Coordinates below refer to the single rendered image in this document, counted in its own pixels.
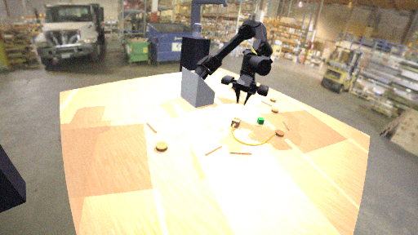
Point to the light wooden block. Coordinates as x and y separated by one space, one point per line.
237 121

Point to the green block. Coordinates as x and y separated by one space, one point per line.
260 121

